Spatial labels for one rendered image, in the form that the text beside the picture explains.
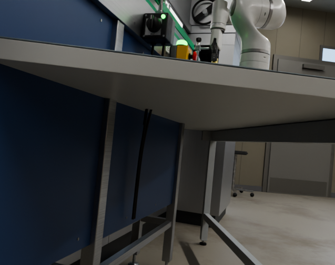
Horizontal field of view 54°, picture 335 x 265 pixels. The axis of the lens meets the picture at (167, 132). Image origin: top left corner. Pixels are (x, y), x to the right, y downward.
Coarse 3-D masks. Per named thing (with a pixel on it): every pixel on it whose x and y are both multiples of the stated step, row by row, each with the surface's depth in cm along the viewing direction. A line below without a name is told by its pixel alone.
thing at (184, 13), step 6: (168, 0) 207; (174, 0) 217; (180, 0) 237; (186, 0) 251; (174, 6) 218; (180, 6) 239; (186, 6) 253; (180, 12) 232; (186, 12) 254; (180, 18) 235; (186, 18) 248; (186, 24) 249; (186, 30) 259; (192, 54) 284
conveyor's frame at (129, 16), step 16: (96, 0) 76; (112, 0) 82; (128, 0) 91; (144, 0) 101; (112, 16) 86; (128, 16) 92; (112, 32) 87; (128, 32) 97; (112, 48) 87; (160, 48) 118
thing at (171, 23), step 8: (144, 16) 101; (160, 16) 100; (168, 16) 99; (144, 24) 101; (168, 24) 100; (144, 32) 101; (160, 32) 99; (168, 32) 101; (152, 40) 102; (160, 40) 102; (168, 40) 101
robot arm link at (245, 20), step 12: (240, 0) 129; (252, 0) 129; (264, 0) 131; (240, 12) 129; (252, 12) 129; (264, 12) 130; (240, 24) 132; (252, 24) 129; (240, 36) 136; (252, 36) 130; (264, 36) 131; (252, 48) 131; (264, 48) 130
